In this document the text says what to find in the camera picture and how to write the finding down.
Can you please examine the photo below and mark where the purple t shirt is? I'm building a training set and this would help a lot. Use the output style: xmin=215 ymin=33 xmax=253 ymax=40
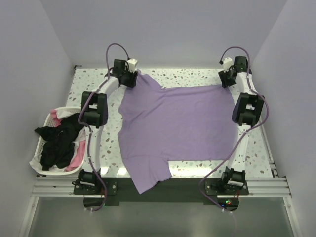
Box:
xmin=118 ymin=74 xmax=237 ymax=193

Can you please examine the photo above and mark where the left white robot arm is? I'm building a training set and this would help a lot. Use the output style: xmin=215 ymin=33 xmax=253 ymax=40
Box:
xmin=76 ymin=58 xmax=138 ymax=194

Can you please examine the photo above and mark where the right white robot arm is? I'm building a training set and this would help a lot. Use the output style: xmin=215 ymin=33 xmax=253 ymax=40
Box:
xmin=218 ymin=56 xmax=264 ymax=194

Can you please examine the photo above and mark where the white laundry basket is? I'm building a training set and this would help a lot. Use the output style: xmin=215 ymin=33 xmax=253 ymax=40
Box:
xmin=30 ymin=106 xmax=91 ymax=177

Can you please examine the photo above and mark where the pink garment in basket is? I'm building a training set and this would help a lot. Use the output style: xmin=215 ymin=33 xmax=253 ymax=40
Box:
xmin=50 ymin=108 xmax=86 ymax=172

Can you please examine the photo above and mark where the black garment in basket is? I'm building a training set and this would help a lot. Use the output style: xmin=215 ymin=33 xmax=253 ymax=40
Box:
xmin=35 ymin=113 xmax=83 ymax=171

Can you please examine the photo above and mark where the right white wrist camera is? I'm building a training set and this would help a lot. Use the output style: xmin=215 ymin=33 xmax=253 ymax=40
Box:
xmin=219 ymin=57 xmax=234 ymax=72

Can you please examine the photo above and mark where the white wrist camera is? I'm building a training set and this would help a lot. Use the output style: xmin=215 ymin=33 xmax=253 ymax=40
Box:
xmin=127 ymin=58 xmax=138 ymax=73
xmin=219 ymin=57 xmax=234 ymax=72

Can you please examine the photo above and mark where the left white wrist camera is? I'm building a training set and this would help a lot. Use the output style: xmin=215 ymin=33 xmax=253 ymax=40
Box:
xmin=127 ymin=58 xmax=138 ymax=73

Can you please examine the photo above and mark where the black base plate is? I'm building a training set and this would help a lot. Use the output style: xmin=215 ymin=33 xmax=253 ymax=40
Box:
xmin=72 ymin=178 xmax=249 ymax=207

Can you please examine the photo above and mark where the aluminium rail frame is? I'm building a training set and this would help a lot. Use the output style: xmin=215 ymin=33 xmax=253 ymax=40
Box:
xmin=18 ymin=65 xmax=301 ymax=237

